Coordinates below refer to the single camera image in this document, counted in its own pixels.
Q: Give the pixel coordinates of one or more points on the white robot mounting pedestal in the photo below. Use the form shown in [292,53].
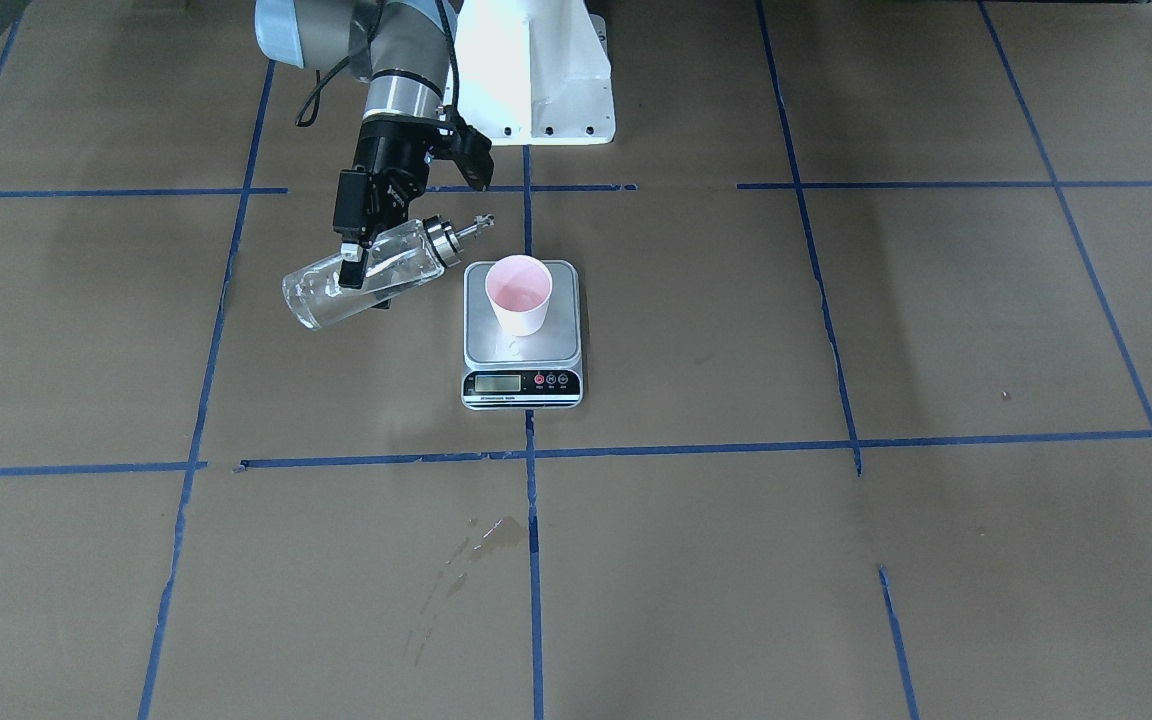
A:
[533,73]

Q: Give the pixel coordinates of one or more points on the clear glass sauce bottle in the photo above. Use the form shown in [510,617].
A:
[398,260]

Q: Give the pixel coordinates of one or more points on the silver digital kitchen scale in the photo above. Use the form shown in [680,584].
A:
[542,369]

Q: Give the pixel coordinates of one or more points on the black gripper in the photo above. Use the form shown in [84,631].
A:
[389,158]

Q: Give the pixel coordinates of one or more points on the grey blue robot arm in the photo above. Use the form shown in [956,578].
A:
[128,60]

